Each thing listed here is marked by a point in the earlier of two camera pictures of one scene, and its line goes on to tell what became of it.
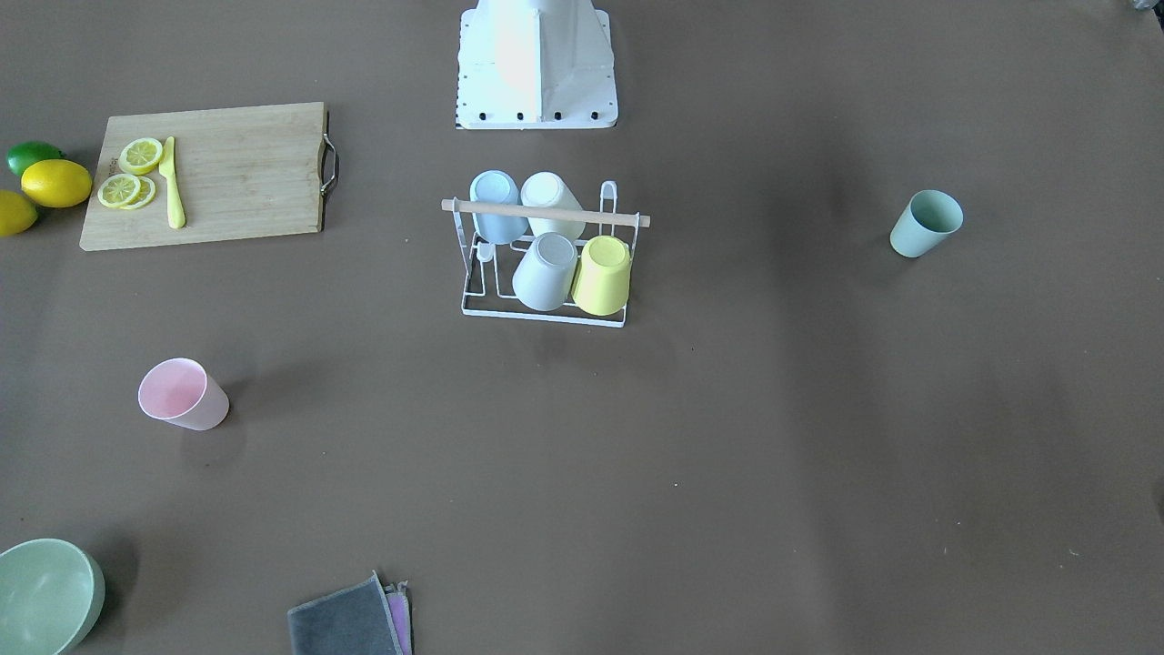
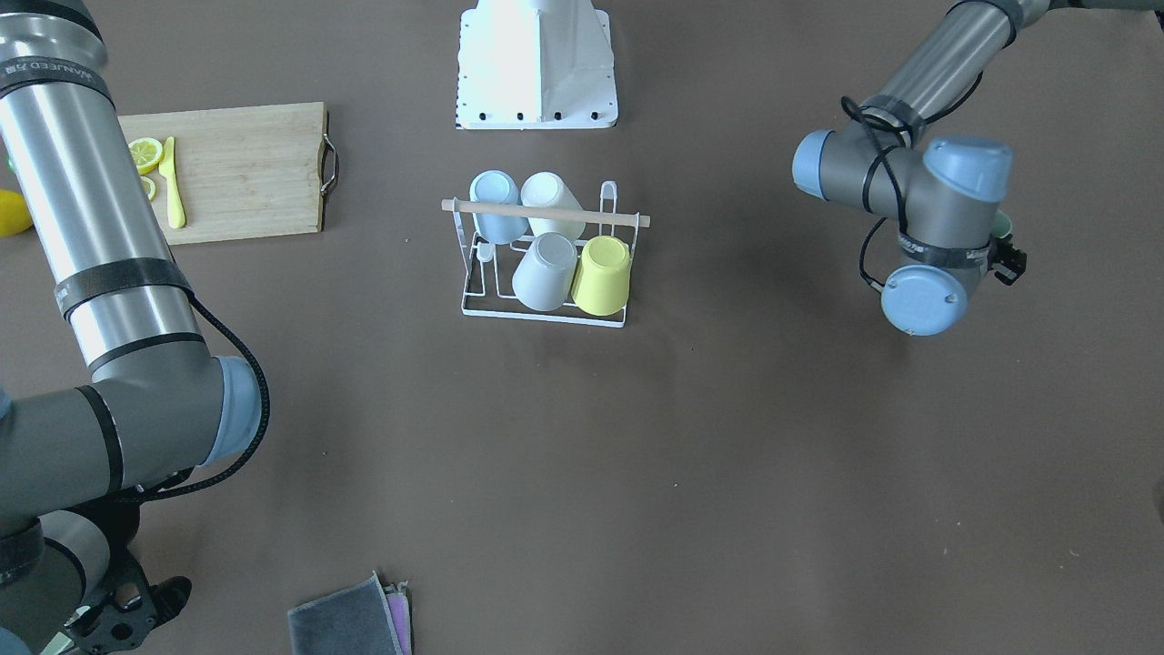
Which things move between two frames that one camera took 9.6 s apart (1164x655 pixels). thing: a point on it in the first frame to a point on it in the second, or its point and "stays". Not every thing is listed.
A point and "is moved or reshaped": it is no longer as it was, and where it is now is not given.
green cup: [930, 217] is moved or reshaped
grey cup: [545, 278] stays
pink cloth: [400, 610] stays
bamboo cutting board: [243, 173] stays
